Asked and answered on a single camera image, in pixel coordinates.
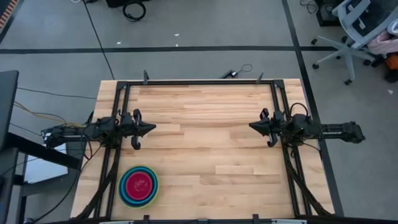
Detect grey mesh office chair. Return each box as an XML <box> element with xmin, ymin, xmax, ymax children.
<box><xmin>312</xmin><ymin>0</ymin><xmax>398</xmax><ymax>86</ymax></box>

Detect black coiled cable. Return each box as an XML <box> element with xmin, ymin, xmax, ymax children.
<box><xmin>122</xmin><ymin>1</ymin><xmax>147</xmax><ymax>23</ymax></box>

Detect red plastic bowl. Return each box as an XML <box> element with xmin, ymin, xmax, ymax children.
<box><xmin>125</xmin><ymin>171</ymin><xmax>153</xmax><ymax>201</ymax></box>

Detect black equipment box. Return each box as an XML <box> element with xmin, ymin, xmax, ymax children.
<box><xmin>315</xmin><ymin>0</ymin><xmax>343</xmax><ymax>27</ymax></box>

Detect black aluminium table frame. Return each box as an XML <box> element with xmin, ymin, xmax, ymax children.
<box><xmin>76</xmin><ymin>79</ymin><xmax>335</xmax><ymax>224</ymax></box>

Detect black thin cable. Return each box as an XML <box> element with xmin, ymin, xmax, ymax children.
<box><xmin>17</xmin><ymin>86</ymin><xmax>98</xmax><ymax>101</ymax></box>

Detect pink cloth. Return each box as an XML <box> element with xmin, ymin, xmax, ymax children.
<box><xmin>368</xmin><ymin>30</ymin><xmax>398</xmax><ymax>56</ymax></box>

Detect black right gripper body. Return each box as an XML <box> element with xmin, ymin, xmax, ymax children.
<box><xmin>269</xmin><ymin>111</ymin><xmax>295</xmax><ymax>141</ymax></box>

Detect black floor cable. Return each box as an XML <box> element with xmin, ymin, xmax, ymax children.
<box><xmin>83</xmin><ymin>0</ymin><xmax>116</xmax><ymax>81</ymax></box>

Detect black overhead beam with lights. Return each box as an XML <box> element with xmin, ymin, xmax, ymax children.
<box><xmin>40</xmin><ymin>214</ymin><xmax>398</xmax><ymax>224</ymax></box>

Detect black power adapter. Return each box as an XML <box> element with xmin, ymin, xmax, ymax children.
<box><xmin>219</xmin><ymin>69</ymin><xmax>239</xmax><ymax>80</ymax></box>

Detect black adapter cable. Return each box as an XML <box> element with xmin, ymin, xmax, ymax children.
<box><xmin>235</xmin><ymin>63</ymin><xmax>254</xmax><ymax>76</ymax></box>

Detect orange object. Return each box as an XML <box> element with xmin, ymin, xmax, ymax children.
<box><xmin>384</xmin><ymin>54</ymin><xmax>398</xmax><ymax>71</ymax></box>

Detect black monitor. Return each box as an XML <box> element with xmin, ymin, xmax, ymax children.
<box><xmin>0</xmin><ymin>70</ymin><xmax>20</xmax><ymax>151</ymax></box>

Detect colourful bowls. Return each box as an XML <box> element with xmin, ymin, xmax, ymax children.
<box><xmin>118</xmin><ymin>166</ymin><xmax>160</xmax><ymax>208</ymax></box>

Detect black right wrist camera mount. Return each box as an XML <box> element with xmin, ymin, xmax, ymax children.
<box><xmin>248</xmin><ymin>119</ymin><xmax>271</xmax><ymax>137</ymax></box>

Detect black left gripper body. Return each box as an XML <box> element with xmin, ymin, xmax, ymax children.
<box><xmin>119</xmin><ymin>111</ymin><xmax>141</xmax><ymax>139</ymax></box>

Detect yellow cable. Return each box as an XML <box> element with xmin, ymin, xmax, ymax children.
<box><xmin>12</xmin><ymin>101</ymin><xmax>86</xmax><ymax>129</ymax></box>

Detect black cable bundle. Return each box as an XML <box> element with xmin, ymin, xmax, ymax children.
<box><xmin>75</xmin><ymin>146</ymin><xmax>121</xmax><ymax>220</ymax></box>
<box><xmin>283</xmin><ymin>145</ymin><xmax>331</xmax><ymax>217</ymax></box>

